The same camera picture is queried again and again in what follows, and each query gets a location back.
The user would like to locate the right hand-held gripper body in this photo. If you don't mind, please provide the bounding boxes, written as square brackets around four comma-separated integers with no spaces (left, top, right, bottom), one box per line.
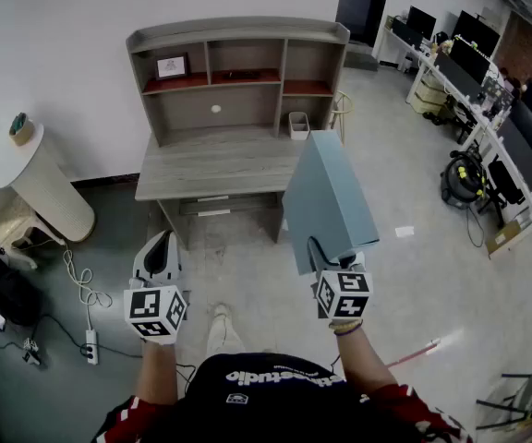
[314,268,373,323]

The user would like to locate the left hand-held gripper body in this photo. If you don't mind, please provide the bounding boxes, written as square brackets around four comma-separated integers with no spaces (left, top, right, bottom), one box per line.
[123,269,188,345]

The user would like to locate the grey wooden desk shelf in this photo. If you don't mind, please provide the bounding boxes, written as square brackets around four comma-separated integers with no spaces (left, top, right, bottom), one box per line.
[126,15,351,150]

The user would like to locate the person's left forearm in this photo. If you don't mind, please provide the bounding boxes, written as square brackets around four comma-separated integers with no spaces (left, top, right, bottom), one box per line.
[134,339,179,405]

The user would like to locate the person's right forearm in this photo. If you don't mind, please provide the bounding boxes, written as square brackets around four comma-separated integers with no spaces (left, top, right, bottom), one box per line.
[334,328,399,394]

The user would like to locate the grey wooden drawer with handle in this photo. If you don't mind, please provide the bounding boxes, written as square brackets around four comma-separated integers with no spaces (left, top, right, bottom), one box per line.
[178,203,280,219]
[178,192,280,206]

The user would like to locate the grey wooden table top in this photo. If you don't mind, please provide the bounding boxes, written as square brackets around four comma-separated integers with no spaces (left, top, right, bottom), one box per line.
[134,125,311,251]

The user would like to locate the black computer monitor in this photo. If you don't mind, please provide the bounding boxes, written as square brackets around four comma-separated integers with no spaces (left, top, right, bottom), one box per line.
[448,37,492,85]
[450,10,502,57]
[406,6,437,41]

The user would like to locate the person's leg with pale shoe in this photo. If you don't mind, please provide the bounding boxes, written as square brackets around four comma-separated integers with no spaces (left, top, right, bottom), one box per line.
[205,303,247,359]

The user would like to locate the white power strip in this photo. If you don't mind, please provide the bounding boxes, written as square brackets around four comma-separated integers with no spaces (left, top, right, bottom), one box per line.
[84,329,100,366]

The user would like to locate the round white side table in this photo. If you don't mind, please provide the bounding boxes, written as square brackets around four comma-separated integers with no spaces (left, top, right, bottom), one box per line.
[0,122,96,244]

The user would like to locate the person's black and red shirt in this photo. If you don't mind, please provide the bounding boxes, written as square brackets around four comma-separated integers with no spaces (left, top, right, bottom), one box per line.
[91,352,475,443]

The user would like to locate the white desktop bin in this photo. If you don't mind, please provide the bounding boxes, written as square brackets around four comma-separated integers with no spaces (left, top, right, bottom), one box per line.
[287,111,311,141]

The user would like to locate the black and yellow vacuum cleaner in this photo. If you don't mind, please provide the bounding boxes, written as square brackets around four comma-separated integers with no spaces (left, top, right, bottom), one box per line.
[440,150,491,210]

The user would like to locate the cream ornate chair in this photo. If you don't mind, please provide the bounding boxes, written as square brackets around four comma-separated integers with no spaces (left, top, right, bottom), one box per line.
[0,186,67,271]

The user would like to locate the light wooden chair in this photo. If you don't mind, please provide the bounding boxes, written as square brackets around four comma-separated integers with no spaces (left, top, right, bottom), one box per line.
[330,90,355,145]

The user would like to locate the black backpack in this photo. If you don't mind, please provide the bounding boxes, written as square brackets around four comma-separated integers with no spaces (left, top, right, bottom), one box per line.
[0,228,43,327]

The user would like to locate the flat cardboard box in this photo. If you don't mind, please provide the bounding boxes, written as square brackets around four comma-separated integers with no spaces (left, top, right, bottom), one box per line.
[484,214,532,260]

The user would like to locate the cream storage crates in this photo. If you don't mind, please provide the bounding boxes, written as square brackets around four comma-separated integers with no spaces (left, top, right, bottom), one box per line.
[411,78,447,117]

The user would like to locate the brown tape roll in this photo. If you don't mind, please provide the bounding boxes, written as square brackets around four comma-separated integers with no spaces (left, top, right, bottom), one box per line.
[7,112,36,147]

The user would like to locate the dark door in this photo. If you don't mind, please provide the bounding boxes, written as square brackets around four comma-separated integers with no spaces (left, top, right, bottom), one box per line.
[334,0,393,45]

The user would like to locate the bracelets on right wrist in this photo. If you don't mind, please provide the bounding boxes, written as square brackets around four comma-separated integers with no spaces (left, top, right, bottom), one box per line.
[329,319,364,338]

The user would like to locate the white cable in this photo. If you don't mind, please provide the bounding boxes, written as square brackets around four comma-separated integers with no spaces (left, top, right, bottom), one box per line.
[62,245,114,336]

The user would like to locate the black floor cable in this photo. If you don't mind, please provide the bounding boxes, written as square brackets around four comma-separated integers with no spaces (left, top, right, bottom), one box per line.
[0,314,142,359]

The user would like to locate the black picture frame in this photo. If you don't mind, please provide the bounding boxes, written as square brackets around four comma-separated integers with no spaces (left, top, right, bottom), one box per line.
[154,53,191,81]

